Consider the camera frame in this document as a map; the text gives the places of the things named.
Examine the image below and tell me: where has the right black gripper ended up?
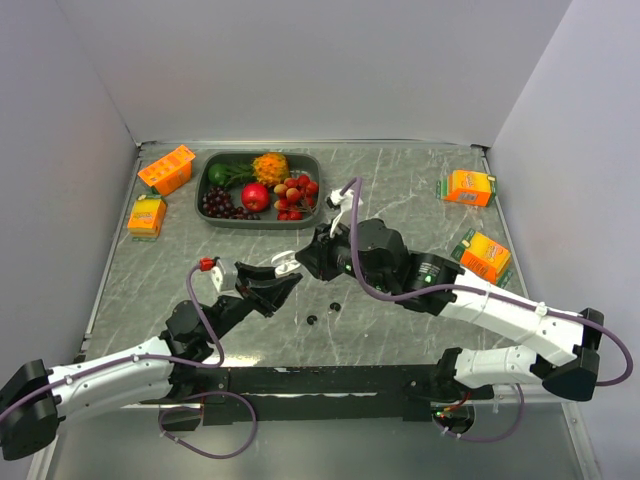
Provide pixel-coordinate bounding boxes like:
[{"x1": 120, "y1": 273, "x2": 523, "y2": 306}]
[{"x1": 296, "y1": 215, "x2": 393, "y2": 292}]

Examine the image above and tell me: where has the purple cable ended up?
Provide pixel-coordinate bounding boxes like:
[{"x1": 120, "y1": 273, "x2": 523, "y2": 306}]
[
  {"x1": 0, "y1": 264, "x2": 225, "y2": 426},
  {"x1": 339, "y1": 176, "x2": 634, "y2": 387}
]

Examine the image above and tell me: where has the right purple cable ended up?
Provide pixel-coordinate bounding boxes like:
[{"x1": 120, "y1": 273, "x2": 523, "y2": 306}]
[{"x1": 339, "y1": 176, "x2": 634, "y2": 387}]

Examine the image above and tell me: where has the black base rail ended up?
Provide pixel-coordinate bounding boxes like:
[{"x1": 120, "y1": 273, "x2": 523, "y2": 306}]
[{"x1": 137, "y1": 363, "x2": 494, "y2": 427}]

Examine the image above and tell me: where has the dark grey fruit tray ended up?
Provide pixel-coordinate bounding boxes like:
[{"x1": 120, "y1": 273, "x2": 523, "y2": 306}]
[{"x1": 195, "y1": 151, "x2": 322, "y2": 230}]

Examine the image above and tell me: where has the white earbud charging case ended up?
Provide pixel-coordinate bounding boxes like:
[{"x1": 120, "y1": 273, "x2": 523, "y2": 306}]
[{"x1": 271, "y1": 250, "x2": 301, "y2": 278}]

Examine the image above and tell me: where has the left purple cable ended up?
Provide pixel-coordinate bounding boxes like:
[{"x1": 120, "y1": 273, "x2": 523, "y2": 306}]
[{"x1": 0, "y1": 264, "x2": 225, "y2": 426}]

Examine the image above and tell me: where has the red apple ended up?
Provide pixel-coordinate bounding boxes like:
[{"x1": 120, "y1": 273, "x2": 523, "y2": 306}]
[{"x1": 241, "y1": 183, "x2": 270, "y2": 213}]

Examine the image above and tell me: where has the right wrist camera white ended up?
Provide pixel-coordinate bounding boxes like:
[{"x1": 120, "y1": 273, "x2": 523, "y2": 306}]
[{"x1": 327, "y1": 189, "x2": 354, "y2": 238}]

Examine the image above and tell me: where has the orange box back right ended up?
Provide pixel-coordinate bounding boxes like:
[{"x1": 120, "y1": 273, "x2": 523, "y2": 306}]
[{"x1": 436, "y1": 169, "x2": 497, "y2": 207}]

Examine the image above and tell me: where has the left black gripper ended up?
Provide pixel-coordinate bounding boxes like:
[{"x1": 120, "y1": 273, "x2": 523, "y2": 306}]
[{"x1": 203, "y1": 261, "x2": 302, "y2": 344}]

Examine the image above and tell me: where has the orange box front right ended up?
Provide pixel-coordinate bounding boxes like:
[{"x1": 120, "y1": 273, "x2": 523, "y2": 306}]
[{"x1": 451, "y1": 229, "x2": 512, "y2": 287}]

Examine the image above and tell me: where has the red lychee cluster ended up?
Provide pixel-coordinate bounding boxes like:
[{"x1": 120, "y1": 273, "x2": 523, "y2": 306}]
[{"x1": 273, "y1": 174, "x2": 319, "y2": 221}]

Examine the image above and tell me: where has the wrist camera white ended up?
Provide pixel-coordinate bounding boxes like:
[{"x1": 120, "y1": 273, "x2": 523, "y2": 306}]
[
  {"x1": 327, "y1": 189, "x2": 354, "y2": 238},
  {"x1": 198, "y1": 257, "x2": 238, "y2": 294}
]

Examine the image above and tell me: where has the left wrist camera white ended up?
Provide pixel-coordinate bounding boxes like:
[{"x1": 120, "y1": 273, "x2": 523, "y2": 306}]
[{"x1": 198, "y1": 257, "x2": 238, "y2": 294}]

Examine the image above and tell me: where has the orange box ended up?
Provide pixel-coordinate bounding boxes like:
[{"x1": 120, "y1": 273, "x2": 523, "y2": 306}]
[
  {"x1": 451, "y1": 229, "x2": 512, "y2": 287},
  {"x1": 436, "y1": 169, "x2": 497, "y2": 207}
]

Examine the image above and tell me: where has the orange carton back left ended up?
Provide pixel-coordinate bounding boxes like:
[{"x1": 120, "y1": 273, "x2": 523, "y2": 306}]
[{"x1": 138, "y1": 145, "x2": 196, "y2": 196}]

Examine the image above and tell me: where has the orange spiky fruit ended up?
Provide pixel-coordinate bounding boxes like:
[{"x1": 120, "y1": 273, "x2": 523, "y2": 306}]
[{"x1": 251, "y1": 152, "x2": 290, "y2": 187}]

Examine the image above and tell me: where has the dark purple grape bunch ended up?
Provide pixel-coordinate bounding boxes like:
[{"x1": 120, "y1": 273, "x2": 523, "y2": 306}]
[{"x1": 201, "y1": 186, "x2": 260, "y2": 221}]

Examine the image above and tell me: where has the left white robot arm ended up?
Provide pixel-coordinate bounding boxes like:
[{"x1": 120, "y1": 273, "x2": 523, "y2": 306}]
[{"x1": 1, "y1": 253, "x2": 302, "y2": 461}]

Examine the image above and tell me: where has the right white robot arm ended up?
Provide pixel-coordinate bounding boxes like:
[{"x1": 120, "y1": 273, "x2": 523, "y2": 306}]
[{"x1": 295, "y1": 219, "x2": 604, "y2": 402}]

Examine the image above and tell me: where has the green lime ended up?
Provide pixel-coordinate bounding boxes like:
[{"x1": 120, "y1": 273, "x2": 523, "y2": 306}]
[{"x1": 207, "y1": 163, "x2": 230, "y2": 186}]

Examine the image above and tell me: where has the orange sponge pack left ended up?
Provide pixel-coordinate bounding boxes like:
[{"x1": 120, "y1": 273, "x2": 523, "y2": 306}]
[{"x1": 127, "y1": 194, "x2": 167, "y2": 241}]

